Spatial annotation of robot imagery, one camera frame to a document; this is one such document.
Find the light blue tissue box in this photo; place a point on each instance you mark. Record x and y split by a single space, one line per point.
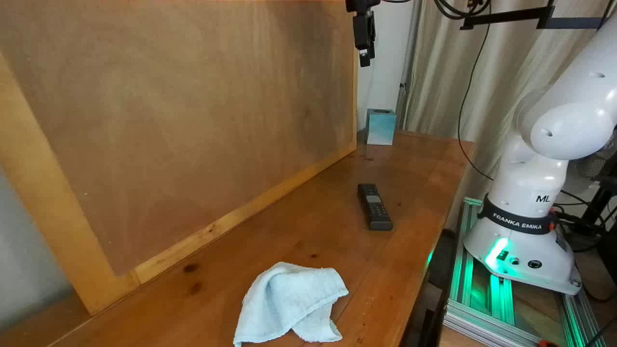
381 126

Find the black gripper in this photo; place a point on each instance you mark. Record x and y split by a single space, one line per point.
364 28

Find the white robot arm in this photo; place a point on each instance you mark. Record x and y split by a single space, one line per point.
516 232

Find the light blue towel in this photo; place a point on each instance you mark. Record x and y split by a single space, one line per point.
290 298

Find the black camera tripod stand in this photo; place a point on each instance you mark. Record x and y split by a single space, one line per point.
543 16

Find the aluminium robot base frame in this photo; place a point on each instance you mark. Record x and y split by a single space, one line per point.
483 307

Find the large wooden board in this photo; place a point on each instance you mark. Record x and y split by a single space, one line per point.
140 130

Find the black remote control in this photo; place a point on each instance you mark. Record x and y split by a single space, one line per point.
375 209

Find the beige curtain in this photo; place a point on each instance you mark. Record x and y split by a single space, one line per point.
468 84

